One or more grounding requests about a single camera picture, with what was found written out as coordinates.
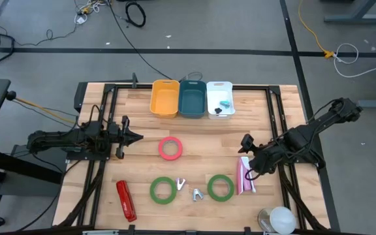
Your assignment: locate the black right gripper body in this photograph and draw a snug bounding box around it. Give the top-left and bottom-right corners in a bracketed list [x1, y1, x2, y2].
[238, 133, 279, 176]

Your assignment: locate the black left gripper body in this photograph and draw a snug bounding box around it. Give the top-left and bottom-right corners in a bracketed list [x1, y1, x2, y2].
[108, 115, 132, 160]

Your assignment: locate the pink tape roll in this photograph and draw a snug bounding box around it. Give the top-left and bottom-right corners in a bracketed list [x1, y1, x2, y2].
[157, 136, 184, 162]

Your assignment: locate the green tape roll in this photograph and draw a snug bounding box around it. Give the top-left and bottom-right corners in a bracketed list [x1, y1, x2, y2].
[149, 176, 178, 206]
[206, 174, 236, 202]

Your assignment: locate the red stapler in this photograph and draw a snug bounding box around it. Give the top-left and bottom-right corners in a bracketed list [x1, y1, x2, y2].
[116, 180, 138, 223]

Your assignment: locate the light blue staple remover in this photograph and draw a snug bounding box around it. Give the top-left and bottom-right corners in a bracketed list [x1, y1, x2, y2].
[191, 187, 205, 202]

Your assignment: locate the yellow plastic bin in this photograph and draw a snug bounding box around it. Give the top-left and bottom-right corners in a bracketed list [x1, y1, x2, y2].
[149, 79, 180, 119]

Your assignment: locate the silver round metal base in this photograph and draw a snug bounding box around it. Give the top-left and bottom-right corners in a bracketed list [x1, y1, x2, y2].
[257, 208, 275, 233]

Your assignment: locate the white dome lamp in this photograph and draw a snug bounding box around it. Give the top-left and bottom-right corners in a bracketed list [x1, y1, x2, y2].
[268, 206, 297, 235]

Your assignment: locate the teal plastic bin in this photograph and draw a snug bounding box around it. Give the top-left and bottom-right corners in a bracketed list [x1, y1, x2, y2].
[178, 80, 208, 119]

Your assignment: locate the white plastic bin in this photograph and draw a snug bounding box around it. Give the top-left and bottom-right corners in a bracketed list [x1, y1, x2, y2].
[206, 81, 236, 120]

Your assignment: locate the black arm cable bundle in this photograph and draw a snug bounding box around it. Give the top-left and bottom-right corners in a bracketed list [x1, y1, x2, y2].
[277, 169, 328, 231]
[57, 159, 108, 228]

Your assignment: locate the black aluminium table frame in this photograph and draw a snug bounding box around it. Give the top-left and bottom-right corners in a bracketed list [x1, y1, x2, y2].
[54, 82, 332, 235]

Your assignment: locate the black cable loop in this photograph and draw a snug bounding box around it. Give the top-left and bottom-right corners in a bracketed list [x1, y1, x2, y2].
[179, 70, 204, 83]

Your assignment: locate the long black floor cable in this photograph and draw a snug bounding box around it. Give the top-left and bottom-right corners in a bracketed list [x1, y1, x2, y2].
[108, 0, 165, 81]

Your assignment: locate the yellow cable with black knob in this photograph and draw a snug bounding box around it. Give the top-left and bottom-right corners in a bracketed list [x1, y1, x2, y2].
[5, 90, 78, 125]

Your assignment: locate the coiled black cable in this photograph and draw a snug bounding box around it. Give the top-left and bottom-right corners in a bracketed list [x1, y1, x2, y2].
[124, 1, 147, 29]

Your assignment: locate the white floor cable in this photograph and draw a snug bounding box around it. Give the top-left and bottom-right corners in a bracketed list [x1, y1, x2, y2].
[332, 42, 376, 79]

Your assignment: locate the power strip with cables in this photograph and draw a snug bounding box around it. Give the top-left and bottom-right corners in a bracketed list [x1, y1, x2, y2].
[73, 0, 110, 26]

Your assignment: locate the thin black floor cable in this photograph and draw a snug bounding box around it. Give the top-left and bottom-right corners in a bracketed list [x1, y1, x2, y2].
[14, 22, 78, 47]

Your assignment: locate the yellow extension cable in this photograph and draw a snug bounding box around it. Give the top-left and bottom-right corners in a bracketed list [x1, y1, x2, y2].
[298, 0, 335, 59]

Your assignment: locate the grey desk leg frame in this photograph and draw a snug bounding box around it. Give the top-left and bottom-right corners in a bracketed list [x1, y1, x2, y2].
[324, 0, 376, 25]

